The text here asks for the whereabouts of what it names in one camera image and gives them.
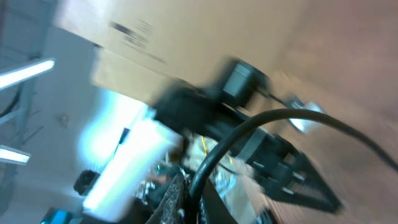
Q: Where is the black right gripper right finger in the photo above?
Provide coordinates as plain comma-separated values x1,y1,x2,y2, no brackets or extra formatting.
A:
198,180,238,224

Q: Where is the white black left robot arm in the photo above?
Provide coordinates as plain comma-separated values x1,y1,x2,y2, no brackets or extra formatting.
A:
153,58,341,213

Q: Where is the brown cardboard box wall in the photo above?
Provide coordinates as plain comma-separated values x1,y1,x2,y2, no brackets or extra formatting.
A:
55,0,310,103

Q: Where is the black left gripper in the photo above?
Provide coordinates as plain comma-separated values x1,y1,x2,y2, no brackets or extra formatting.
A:
230,128,342,213

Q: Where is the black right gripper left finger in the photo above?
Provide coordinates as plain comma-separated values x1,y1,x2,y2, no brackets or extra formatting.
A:
152,174,187,224

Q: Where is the thin black usb cable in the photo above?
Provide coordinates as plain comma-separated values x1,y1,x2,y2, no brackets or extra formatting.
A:
186,108,398,224

